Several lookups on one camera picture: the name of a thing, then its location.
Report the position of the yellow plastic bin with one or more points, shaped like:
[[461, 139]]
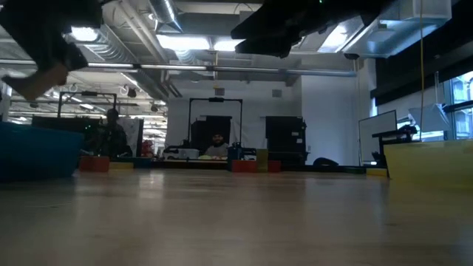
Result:
[[428, 166]]

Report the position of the long green wooden block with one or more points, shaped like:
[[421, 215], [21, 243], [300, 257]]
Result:
[[355, 170]]

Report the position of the black backdrop panel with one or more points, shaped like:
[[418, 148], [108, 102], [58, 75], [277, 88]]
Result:
[[201, 127]]

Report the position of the bright ceiling light panel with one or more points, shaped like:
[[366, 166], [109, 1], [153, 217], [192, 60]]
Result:
[[223, 45], [184, 42]]

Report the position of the white printed cloth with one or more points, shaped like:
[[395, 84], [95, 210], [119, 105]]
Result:
[[136, 129]]

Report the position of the person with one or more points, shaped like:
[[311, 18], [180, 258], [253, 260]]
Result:
[[112, 136], [217, 149]]

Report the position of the black aluminium table frame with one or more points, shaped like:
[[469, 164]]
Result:
[[184, 166]]

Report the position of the whiteboard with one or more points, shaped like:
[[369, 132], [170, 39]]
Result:
[[377, 136]]

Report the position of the blue plastic bin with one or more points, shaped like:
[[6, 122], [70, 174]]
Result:
[[37, 155]]

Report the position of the red wooden arch block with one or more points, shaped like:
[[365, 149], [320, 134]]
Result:
[[94, 164], [236, 167]]

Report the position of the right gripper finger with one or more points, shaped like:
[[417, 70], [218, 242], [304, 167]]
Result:
[[269, 47], [269, 24]]

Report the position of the black bag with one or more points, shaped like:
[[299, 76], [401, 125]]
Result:
[[327, 163]]

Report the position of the black cabinet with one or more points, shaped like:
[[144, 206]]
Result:
[[286, 136]]

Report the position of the round metal air duct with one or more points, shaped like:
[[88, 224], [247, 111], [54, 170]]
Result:
[[164, 14]]

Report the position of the window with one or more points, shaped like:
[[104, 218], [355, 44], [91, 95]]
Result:
[[462, 111]]

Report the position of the small red wooden block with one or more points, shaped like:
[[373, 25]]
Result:
[[275, 167]]

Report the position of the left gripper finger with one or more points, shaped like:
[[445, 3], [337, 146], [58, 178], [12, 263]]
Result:
[[66, 55]]

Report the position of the long ceiling pipe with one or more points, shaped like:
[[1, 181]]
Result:
[[221, 68]]

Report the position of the small yellow wooden block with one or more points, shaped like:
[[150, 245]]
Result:
[[121, 166]]

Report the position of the red background object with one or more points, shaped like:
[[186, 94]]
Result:
[[148, 148]]

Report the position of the silver ventilation duct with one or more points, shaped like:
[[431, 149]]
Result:
[[406, 37]]

